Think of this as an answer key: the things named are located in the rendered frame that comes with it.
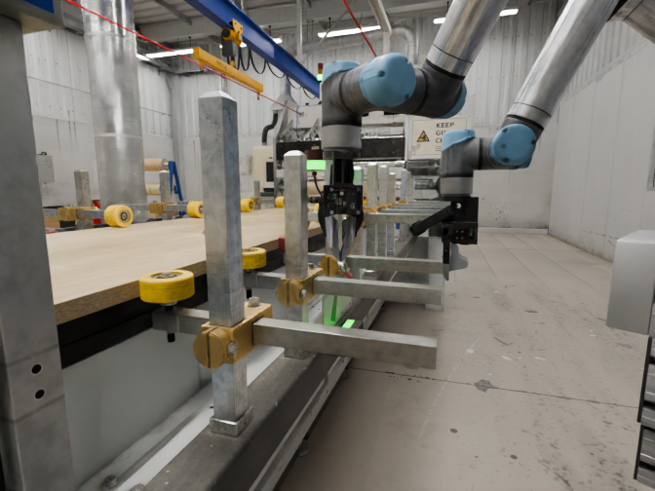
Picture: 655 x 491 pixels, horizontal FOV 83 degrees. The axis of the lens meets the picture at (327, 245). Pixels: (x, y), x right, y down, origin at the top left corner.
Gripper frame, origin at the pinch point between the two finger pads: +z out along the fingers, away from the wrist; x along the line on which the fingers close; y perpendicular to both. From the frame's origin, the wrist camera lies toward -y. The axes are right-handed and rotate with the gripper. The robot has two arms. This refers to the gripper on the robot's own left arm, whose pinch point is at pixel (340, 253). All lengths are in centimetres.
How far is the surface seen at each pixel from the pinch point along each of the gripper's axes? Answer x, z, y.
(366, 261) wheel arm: 8.3, 6.0, -22.5
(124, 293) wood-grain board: -33.9, 2.6, 18.7
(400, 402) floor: 36, 91, -94
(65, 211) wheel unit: -98, -4, -68
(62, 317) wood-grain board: -37.2, 3.0, 27.7
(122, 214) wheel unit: -76, -4, -64
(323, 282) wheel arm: -3.5, 5.8, -0.2
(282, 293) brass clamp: -11.5, 6.9, 4.4
